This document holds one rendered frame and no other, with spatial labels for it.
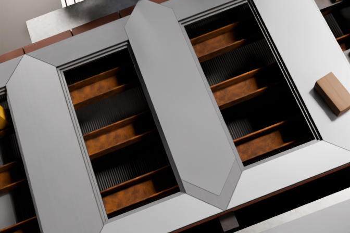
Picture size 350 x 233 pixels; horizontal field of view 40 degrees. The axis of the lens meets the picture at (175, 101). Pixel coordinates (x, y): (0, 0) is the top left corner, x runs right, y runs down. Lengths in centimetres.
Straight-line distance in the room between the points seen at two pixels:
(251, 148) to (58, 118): 66
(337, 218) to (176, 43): 75
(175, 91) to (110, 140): 32
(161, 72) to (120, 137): 29
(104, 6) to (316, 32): 82
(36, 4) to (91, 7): 98
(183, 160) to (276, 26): 55
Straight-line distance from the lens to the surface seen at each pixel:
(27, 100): 169
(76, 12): 198
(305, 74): 161
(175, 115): 155
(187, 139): 152
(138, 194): 167
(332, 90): 154
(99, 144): 174
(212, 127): 153
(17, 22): 290
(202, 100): 156
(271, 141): 169
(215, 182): 149
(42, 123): 165
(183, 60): 162
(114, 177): 184
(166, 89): 158
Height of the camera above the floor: 231
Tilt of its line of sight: 69 degrees down
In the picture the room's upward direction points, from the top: 17 degrees counter-clockwise
